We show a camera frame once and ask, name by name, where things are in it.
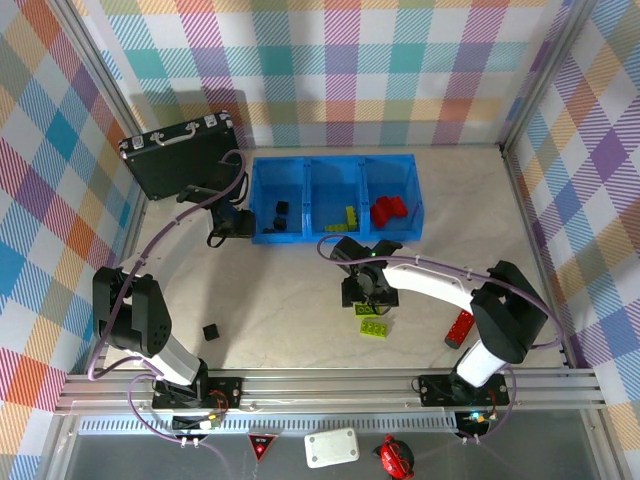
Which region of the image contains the red triangle device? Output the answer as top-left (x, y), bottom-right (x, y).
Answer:
top-left (247, 433), bottom-right (275, 462)

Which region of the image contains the small circuit board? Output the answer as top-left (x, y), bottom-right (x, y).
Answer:
top-left (172, 414), bottom-right (224, 432)
top-left (454, 410), bottom-right (501, 436)

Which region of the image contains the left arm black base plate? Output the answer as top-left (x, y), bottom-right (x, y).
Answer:
top-left (151, 377), bottom-right (245, 409)

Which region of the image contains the blue three-compartment bin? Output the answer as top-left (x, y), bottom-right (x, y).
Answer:
top-left (249, 153), bottom-right (425, 246)

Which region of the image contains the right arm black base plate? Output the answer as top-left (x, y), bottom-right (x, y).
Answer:
top-left (417, 373), bottom-right (511, 407)

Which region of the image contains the black briefcase with silver handle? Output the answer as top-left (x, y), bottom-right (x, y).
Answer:
top-left (118, 113), bottom-right (246, 201)

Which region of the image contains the white plastic box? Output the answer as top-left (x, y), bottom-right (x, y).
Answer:
top-left (303, 427), bottom-right (361, 469)

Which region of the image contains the red and black button device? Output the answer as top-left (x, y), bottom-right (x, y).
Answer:
top-left (372, 433), bottom-right (416, 480)

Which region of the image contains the right small circuit board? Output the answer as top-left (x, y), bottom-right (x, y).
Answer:
top-left (454, 410), bottom-right (501, 436)

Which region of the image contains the aluminium side rail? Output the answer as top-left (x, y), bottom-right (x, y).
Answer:
top-left (499, 144), bottom-right (576, 369)
top-left (112, 197), bottom-right (151, 271)

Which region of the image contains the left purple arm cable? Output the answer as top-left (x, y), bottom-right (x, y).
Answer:
top-left (87, 149), bottom-right (250, 480)

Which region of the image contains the grey slotted cable duct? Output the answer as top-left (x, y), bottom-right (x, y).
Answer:
top-left (79, 418), bottom-right (459, 434)

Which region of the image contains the aluminium frame post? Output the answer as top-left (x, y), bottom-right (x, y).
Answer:
top-left (499, 0), bottom-right (599, 156)
top-left (49, 0), bottom-right (151, 206)

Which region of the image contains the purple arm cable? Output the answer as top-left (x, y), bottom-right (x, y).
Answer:
top-left (317, 235), bottom-right (564, 446)
top-left (87, 149), bottom-right (250, 480)

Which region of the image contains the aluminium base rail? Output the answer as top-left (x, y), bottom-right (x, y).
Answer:
top-left (54, 368), bottom-right (609, 416)

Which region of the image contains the left small circuit board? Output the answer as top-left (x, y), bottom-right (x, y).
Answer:
top-left (172, 414), bottom-right (224, 432)

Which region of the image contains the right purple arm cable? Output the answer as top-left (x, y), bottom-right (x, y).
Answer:
top-left (317, 235), bottom-right (564, 446)

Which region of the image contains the red glitter cylinder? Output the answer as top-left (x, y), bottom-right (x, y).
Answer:
top-left (444, 309), bottom-right (475, 350)

